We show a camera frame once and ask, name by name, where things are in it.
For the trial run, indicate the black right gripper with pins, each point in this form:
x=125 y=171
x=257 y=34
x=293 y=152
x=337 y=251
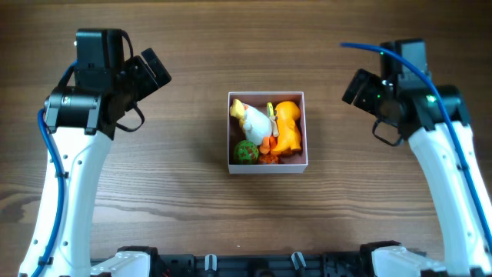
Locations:
x=364 y=92

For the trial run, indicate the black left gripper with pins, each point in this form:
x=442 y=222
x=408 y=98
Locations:
x=144 y=73

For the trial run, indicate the orange dinosaur toy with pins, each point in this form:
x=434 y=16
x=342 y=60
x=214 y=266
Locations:
x=289 y=139

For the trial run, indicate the yellow rattle drum toy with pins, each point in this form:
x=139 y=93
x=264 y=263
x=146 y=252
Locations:
x=272 y=116

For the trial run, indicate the white duck toy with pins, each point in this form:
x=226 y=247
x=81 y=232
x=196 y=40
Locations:
x=256 y=126

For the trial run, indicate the orange round plastic toy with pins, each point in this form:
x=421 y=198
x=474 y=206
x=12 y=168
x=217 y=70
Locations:
x=268 y=159

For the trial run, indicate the green number ball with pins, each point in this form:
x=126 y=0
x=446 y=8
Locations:
x=245 y=153

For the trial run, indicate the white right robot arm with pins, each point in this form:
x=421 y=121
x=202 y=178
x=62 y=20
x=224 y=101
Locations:
x=436 y=124

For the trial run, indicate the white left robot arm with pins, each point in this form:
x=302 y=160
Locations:
x=78 y=124

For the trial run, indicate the white box with brown interior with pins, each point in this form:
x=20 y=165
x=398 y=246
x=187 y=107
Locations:
x=295 y=163

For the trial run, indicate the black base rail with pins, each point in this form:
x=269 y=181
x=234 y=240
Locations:
x=328 y=264

